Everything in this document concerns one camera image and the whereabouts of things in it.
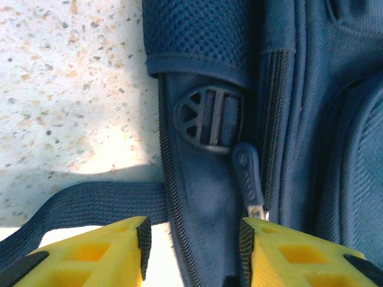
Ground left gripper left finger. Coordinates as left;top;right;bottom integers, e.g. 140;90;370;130
0;215;152;287

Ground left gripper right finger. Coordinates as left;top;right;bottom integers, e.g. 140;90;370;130
239;217;383;287

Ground navy blue backpack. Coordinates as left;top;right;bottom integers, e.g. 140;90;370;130
0;0;383;287

